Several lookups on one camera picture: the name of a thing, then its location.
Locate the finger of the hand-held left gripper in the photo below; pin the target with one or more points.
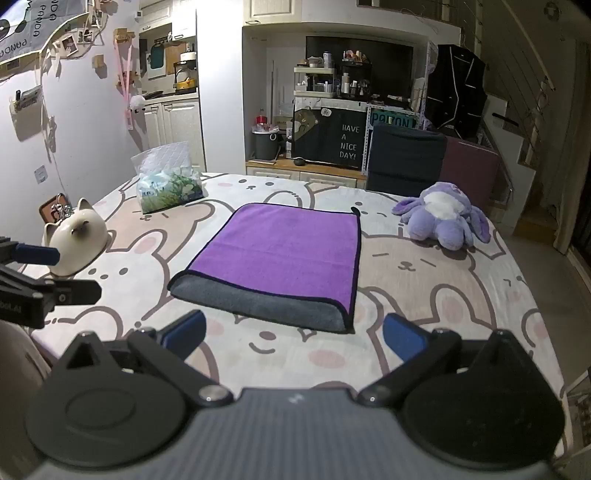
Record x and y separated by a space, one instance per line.
39 253
76 291

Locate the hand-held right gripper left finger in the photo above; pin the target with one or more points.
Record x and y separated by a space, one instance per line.
187 330

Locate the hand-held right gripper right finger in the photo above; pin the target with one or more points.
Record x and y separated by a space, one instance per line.
404 337

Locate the purple and grey towel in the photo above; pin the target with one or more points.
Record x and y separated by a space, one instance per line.
286 244

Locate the white cat-shaped ceramic figure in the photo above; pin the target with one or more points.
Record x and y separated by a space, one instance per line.
78 240

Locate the small wooden tray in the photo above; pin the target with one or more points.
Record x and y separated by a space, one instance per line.
48 207

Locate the purple plush toy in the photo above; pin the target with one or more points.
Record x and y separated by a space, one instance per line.
443 217

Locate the tissue pack with floral print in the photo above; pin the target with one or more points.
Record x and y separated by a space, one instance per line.
166 189

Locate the maroon chair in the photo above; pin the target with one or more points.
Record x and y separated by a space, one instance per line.
471 170

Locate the dark blue chair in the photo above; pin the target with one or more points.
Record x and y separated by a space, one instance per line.
406 157

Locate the white kitchen cabinet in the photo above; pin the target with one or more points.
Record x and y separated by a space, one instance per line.
175 129

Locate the wooden top low cabinet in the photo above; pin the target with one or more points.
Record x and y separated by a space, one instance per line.
304 173

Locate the black trash bin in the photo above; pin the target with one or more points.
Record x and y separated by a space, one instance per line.
267 145

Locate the black mini fridge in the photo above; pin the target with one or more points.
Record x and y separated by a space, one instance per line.
328 138

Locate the teal sign plate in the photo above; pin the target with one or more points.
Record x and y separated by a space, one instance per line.
392 121

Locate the black jacket with white trim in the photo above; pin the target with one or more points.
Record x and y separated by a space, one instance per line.
455 92

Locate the black cosmetics organizer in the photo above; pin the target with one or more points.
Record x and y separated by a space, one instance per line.
356 81

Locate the white storage rack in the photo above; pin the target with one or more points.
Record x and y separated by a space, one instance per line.
314 83

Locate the stair railing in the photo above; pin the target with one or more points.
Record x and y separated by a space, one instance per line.
517 69

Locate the white wall organizer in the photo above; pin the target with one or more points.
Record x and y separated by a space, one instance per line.
25 99

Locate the wall poster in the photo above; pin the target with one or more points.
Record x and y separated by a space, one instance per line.
32 23

